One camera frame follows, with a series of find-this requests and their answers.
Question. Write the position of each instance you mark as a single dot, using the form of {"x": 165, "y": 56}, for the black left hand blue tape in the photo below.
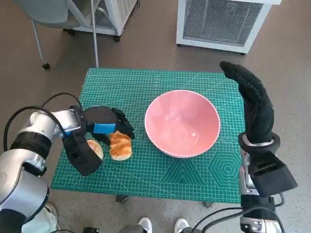
{"x": 102, "y": 116}

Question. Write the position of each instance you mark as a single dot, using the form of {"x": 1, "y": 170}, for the white cabinet on casters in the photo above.
{"x": 119, "y": 14}

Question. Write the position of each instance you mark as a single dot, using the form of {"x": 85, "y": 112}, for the white shoe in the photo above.
{"x": 181, "y": 224}
{"x": 145, "y": 224}

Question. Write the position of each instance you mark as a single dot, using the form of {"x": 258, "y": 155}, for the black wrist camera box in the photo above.
{"x": 274, "y": 177}
{"x": 81, "y": 155}

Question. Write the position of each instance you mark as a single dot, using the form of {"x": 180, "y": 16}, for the round toy bread bun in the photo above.
{"x": 96, "y": 146}

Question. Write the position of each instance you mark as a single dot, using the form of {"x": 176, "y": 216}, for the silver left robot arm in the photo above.
{"x": 22, "y": 174}

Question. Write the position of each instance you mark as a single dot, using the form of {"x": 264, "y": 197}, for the black box device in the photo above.
{"x": 91, "y": 229}

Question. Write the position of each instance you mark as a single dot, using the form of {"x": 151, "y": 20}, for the person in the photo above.
{"x": 48, "y": 218}

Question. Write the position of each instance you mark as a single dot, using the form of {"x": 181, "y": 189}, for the dark grey rounded object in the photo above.
{"x": 132, "y": 229}

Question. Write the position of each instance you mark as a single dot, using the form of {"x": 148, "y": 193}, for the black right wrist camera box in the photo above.
{"x": 274, "y": 177}

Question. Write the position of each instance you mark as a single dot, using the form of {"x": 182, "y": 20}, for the metal pole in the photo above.
{"x": 94, "y": 36}

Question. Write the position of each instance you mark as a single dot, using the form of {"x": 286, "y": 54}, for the pink bowl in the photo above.
{"x": 182, "y": 121}

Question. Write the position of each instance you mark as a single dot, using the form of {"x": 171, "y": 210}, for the black gloved right hand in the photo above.
{"x": 257, "y": 114}

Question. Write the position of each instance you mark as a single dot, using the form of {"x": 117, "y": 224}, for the green cutting mat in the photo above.
{"x": 136, "y": 174}

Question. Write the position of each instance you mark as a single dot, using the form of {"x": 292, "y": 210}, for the white cabinet with mesh panel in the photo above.
{"x": 218, "y": 21}

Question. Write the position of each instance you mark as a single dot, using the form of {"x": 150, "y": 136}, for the long orange toy bread loaf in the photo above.
{"x": 121, "y": 148}

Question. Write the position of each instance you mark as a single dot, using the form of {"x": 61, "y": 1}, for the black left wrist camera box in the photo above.
{"x": 81, "y": 155}

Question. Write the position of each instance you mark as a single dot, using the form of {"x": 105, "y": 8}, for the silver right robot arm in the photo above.
{"x": 257, "y": 211}

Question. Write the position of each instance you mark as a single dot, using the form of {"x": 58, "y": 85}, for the grey chair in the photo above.
{"x": 46, "y": 12}

